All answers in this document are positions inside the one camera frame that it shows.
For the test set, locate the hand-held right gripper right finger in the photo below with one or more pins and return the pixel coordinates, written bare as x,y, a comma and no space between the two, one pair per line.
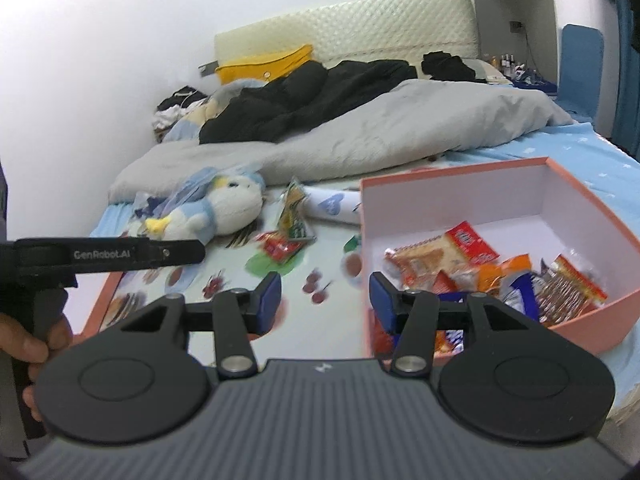
382,302

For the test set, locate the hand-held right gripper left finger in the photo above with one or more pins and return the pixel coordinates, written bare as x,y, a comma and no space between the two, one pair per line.
270,305

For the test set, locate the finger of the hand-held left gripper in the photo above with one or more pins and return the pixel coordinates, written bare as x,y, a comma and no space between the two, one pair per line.
180,252

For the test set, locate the clear orange cracker packet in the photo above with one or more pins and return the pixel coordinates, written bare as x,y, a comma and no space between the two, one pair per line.
425,260

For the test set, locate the orange clear snack packet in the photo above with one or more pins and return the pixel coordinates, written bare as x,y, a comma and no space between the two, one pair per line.
500,272

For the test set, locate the blue snack packet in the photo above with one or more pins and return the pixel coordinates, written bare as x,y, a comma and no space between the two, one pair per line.
522,295

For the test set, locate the pink cardboard box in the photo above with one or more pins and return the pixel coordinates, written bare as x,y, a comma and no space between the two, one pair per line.
500,200

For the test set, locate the red striped snack packet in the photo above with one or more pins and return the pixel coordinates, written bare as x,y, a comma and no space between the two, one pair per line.
570,290

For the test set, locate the person's left hand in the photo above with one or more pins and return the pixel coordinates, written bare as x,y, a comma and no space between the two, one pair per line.
25,342

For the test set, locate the small red snack packet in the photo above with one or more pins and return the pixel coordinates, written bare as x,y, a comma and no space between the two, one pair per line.
280,249

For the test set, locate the pink box lid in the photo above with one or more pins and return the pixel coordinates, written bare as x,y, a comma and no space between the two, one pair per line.
102,305

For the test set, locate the blue white penguin plush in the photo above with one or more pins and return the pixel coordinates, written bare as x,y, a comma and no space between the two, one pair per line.
230,205

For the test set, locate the green yellow snack packet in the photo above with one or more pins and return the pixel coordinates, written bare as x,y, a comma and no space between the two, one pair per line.
295,215

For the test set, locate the white packet blue heart print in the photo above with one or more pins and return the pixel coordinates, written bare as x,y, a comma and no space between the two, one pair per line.
330,205

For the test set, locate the cartoon print quilt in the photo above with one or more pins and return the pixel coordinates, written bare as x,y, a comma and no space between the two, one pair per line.
190,120

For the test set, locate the pile of clothes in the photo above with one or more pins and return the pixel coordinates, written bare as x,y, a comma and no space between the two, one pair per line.
175,105

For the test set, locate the grey blanket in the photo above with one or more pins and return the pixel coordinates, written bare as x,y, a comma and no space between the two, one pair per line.
400,125

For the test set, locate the black jacket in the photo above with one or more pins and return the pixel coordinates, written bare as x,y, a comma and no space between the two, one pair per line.
300,100

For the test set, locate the yellow pillow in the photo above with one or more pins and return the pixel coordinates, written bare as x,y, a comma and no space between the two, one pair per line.
270,65

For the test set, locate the black clothing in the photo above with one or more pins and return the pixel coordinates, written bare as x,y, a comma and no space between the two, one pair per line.
447,66

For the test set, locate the white pillow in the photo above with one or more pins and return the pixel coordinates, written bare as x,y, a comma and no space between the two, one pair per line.
492,71

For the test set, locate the blue storage box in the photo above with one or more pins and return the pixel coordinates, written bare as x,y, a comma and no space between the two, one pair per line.
537,84

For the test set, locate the row of small bottles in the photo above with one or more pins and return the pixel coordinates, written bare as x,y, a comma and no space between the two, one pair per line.
507,62

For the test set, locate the cream padded headboard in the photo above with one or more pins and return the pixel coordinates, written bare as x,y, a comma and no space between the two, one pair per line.
375,25

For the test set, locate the blue chair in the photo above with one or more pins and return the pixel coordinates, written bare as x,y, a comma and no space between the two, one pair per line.
580,65

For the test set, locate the blue curtain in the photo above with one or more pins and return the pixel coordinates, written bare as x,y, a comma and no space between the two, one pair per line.
627,85

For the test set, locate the grey metal bracket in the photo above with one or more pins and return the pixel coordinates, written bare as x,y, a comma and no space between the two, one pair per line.
209,68

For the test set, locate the wall socket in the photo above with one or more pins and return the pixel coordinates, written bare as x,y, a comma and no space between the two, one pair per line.
516,25

